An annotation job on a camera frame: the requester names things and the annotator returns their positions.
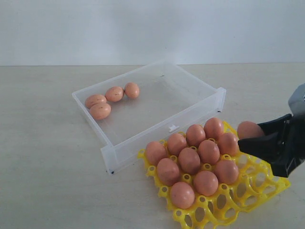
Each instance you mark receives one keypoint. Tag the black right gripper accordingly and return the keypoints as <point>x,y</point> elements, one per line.
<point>283,145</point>

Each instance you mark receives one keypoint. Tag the brown egg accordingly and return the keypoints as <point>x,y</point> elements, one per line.
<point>205,183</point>
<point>182,195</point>
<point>95,99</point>
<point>176,143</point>
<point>114,94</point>
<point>168,171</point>
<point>226,171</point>
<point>247,129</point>
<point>132,90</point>
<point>100,111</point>
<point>208,152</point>
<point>189,161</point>
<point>154,152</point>
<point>195,134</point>
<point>214,128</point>
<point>228,144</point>

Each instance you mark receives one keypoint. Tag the yellow plastic egg tray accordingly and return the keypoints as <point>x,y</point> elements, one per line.
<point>255,185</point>

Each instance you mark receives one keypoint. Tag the clear plastic bin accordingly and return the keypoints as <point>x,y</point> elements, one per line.
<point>170,100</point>

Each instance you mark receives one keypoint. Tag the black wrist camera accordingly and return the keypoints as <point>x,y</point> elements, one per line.
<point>297,101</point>

